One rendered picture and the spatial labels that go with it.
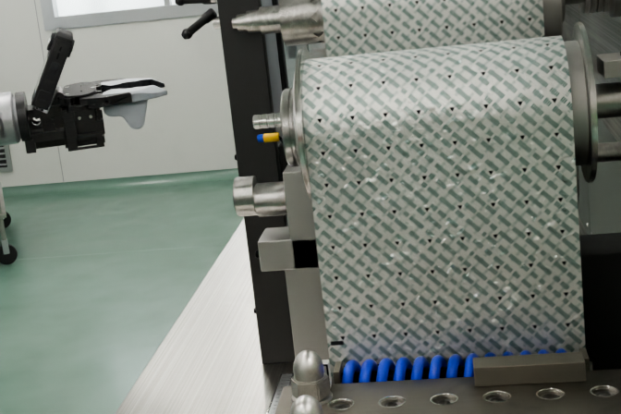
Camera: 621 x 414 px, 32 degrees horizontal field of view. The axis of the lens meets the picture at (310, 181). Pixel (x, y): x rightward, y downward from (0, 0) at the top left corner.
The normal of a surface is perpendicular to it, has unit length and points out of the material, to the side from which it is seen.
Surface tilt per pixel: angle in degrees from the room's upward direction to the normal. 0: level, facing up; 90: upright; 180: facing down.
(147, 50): 90
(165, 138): 90
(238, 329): 0
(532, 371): 90
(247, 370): 0
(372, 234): 90
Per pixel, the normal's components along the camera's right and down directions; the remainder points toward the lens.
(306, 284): -0.11, 0.23
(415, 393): -0.11, -0.97
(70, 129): 0.22, 0.33
